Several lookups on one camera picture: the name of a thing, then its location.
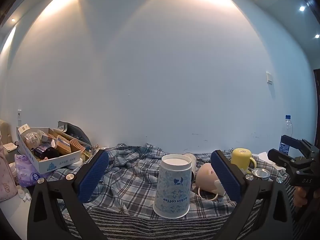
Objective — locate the white round lid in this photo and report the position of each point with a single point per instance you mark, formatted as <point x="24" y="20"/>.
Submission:
<point x="75" y="164"/>

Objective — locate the yellow mug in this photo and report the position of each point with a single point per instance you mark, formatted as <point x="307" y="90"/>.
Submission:
<point x="240" y="158"/>

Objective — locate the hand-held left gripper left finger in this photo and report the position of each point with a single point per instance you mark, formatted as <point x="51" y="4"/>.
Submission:
<point x="93" y="177"/>

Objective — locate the beige armchair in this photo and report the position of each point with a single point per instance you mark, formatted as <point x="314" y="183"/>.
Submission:
<point x="3" y="127"/>

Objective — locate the purple tissue packet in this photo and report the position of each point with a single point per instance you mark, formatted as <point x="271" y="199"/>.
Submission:
<point x="25" y="170"/>

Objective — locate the blue capped water bottle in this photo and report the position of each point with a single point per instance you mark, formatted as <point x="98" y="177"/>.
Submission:
<point x="287" y="130"/>

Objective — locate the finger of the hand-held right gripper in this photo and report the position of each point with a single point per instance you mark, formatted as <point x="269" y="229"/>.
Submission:
<point x="290" y="141"/>
<point x="277" y="156"/>

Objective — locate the small metal tin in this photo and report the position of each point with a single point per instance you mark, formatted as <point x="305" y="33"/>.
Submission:
<point x="260" y="174"/>

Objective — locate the black round object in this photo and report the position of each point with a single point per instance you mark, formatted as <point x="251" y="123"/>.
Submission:
<point x="51" y="153"/>

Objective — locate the blue patterned paper cup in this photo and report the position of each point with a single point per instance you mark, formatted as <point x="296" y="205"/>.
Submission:
<point x="172" y="185"/>

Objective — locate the blue plaid cloth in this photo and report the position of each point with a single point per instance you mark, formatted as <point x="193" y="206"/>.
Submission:
<point x="130" y="180"/>

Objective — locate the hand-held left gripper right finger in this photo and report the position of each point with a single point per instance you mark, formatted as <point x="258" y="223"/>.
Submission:
<point x="226" y="177"/>

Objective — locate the white wall switch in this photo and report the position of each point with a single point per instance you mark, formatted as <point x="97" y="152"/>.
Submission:
<point x="269" y="77"/>

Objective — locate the white paper sheet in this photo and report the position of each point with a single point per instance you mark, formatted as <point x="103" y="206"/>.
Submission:
<point x="265" y="156"/>

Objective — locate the pink bag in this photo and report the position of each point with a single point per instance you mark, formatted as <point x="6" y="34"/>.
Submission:
<point x="6" y="185"/>

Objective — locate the white cardboard box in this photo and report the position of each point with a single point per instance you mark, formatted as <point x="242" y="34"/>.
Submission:
<point x="57" y="166"/>

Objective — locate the pink mug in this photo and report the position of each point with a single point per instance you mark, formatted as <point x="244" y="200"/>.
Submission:
<point x="205" y="177"/>

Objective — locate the grey fabric bag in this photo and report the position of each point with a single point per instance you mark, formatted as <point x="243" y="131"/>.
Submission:
<point x="75" y="132"/>

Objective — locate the brown cardboard packet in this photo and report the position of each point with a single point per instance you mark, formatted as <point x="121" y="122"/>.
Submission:
<point x="62" y="145"/>

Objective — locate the person's right hand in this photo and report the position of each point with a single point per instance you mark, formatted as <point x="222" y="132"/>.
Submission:
<point x="303" y="195"/>

